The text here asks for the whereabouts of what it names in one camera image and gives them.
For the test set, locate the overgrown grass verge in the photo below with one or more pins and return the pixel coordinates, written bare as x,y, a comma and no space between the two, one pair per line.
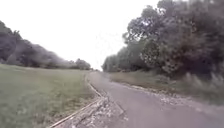
156,81

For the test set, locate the grey asphalt path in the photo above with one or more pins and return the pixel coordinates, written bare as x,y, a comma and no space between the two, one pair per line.
143,106

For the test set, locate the gravel strip with kerb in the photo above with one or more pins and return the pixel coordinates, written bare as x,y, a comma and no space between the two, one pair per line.
96,115

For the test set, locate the row of tall trees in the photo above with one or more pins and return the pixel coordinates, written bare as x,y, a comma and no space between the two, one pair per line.
180,36

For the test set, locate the wide grass field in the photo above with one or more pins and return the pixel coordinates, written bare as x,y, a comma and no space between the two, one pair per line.
36,90

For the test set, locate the row of distant trees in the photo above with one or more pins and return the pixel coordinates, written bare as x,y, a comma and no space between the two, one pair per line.
30,55

